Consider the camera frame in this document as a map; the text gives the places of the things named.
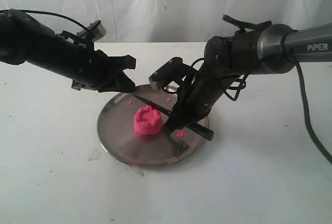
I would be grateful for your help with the white backdrop curtain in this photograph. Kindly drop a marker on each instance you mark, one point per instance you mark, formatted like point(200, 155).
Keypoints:
point(172, 20)

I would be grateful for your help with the black knife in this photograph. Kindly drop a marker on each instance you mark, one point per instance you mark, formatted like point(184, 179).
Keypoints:
point(195, 127)

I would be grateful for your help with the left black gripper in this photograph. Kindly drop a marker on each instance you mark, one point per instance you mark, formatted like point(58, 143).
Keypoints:
point(93, 68)

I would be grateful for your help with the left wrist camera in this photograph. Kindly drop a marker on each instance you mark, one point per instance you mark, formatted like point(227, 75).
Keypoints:
point(94, 32)

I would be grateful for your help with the pink clay crumb right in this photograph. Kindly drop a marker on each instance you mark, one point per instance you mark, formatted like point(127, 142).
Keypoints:
point(180, 134)

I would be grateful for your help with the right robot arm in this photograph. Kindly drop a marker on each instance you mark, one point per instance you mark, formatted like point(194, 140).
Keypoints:
point(228, 61)

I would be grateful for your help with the pink clay lump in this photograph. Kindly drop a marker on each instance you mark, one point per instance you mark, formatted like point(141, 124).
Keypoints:
point(147, 121)

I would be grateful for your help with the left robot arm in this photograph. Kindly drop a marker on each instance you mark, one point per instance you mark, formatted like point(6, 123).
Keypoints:
point(24, 39)

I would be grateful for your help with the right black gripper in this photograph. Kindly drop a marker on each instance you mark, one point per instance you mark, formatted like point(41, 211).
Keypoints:
point(195, 101)

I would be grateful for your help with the round steel plate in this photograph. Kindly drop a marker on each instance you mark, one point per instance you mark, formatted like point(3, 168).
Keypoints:
point(118, 138)

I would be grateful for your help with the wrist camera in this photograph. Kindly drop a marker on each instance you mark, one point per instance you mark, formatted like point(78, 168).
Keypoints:
point(168, 72)
point(94, 32)

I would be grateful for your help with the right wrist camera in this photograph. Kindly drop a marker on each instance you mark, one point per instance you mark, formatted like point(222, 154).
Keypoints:
point(168, 72)

